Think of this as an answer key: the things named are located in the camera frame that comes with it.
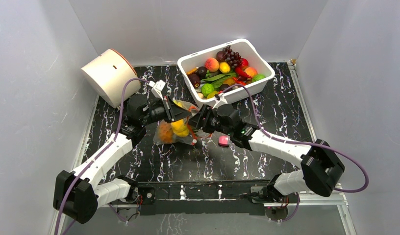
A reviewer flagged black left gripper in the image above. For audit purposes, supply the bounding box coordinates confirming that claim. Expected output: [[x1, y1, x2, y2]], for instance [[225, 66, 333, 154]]
[[141, 96, 192, 127]]

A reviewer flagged yellow banana bunch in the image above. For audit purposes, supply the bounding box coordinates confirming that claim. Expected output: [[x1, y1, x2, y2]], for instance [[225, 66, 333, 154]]
[[171, 100, 192, 138]]

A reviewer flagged orange toy pineapple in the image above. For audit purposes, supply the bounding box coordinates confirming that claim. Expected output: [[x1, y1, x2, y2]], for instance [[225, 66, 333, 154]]
[[156, 121, 174, 144]]

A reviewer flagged clear zip top bag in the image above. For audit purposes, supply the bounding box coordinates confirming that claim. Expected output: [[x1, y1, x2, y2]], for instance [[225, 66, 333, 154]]
[[153, 100, 212, 145]]

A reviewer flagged dark purple mangosteen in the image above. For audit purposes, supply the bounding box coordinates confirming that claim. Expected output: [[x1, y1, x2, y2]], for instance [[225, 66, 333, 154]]
[[196, 66, 208, 79]]

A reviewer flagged yellow mango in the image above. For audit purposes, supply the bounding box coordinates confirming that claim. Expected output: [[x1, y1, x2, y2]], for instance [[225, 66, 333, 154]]
[[219, 62, 231, 74]]

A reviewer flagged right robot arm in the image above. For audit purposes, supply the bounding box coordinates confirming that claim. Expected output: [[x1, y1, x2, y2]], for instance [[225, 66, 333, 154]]
[[188, 104, 345, 203]]

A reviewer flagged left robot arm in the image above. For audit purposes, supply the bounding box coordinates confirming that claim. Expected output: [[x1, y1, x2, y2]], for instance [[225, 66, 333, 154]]
[[53, 94, 192, 224]]

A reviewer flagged white plastic food bin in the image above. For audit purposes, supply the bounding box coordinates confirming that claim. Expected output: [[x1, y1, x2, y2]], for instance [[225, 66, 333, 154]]
[[177, 39, 275, 107]]

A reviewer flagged yellow lemon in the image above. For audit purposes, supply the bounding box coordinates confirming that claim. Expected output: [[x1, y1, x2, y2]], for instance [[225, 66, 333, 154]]
[[207, 91, 219, 99]]

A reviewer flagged green lime ball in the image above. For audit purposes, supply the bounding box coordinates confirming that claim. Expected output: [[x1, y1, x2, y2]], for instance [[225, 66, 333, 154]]
[[201, 84, 215, 97]]

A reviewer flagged small pink box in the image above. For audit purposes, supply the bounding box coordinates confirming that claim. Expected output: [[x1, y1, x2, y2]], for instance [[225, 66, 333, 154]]
[[218, 136, 230, 147]]

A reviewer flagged dark purple plum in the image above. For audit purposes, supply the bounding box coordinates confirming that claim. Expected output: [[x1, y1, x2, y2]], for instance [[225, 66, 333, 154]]
[[188, 73, 200, 88]]

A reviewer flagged green leafy vegetable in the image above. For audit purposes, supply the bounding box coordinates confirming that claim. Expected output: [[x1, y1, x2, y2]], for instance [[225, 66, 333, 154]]
[[200, 72, 236, 90]]

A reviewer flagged red orange peach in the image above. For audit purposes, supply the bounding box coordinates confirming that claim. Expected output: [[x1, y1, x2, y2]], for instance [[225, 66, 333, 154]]
[[204, 57, 220, 73]]

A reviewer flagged red chili pepper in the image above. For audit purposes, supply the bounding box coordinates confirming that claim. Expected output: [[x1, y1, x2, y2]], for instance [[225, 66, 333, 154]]
[[234, 67, 252, 79]]

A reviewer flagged dark grape bunch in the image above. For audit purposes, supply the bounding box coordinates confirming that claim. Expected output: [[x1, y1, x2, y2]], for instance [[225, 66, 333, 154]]
[[222, 45, 242, 69]]

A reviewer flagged green round fruit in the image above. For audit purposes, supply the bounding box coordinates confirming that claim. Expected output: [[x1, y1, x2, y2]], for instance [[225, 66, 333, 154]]
[[251, 74, 266, 83]]

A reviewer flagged orange apricot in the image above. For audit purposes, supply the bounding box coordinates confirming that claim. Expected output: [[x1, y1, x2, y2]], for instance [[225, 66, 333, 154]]
[[244, 67, 258, 78]]

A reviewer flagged red apple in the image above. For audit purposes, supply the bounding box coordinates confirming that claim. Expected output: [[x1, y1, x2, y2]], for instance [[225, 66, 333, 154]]
[[239, 58, 249, 70]]

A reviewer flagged white cylindrical container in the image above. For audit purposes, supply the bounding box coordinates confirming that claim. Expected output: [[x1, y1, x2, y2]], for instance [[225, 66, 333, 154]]
[[81, 49, 141, 108]]

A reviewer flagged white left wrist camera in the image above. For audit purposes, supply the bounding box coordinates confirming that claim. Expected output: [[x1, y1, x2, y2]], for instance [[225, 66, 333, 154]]
[[149, 80, 166, 100]]

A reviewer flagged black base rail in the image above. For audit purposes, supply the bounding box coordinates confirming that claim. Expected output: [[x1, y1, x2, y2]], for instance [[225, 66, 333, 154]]
[[137, 180, 297, 217]]

